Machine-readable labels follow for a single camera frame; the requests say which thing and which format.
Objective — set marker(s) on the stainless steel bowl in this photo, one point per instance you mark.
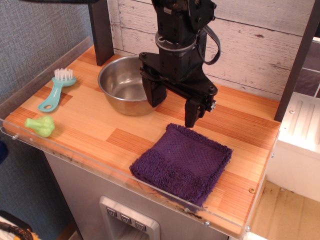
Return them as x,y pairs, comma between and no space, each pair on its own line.
121,82

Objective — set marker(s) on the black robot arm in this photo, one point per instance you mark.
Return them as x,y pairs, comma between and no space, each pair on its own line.
185,43

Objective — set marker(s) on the white toy sink unit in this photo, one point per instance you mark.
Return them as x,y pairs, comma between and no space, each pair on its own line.
295,161

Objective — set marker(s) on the dark left shelf post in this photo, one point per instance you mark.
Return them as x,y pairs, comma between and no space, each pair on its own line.
101,31

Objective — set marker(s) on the silver dispenser button panel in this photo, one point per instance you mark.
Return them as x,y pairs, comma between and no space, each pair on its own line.
124,223

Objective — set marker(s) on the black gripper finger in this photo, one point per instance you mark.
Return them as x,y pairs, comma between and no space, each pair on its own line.
155,91
194,109

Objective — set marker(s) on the dark right shelf post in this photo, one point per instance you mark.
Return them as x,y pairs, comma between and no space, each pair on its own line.
301,55

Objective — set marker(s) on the teal dish brush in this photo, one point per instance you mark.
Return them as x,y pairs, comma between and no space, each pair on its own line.
63,77

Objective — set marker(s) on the grey toy fridge cabinet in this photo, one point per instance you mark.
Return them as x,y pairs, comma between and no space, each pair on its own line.
82,191

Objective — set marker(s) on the green toy broccoli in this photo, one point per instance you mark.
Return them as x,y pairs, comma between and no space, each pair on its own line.
43,126

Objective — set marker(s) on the dark shelf post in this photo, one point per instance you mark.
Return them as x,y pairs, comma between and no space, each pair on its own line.
301,55
101,31

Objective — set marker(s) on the purple folded towel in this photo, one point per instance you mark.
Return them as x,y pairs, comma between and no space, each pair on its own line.
183,163

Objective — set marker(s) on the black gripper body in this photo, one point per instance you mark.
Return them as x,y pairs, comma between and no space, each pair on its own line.
181,70

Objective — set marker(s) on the clear acrylic edge guard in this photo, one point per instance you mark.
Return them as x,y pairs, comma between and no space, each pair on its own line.
225,225

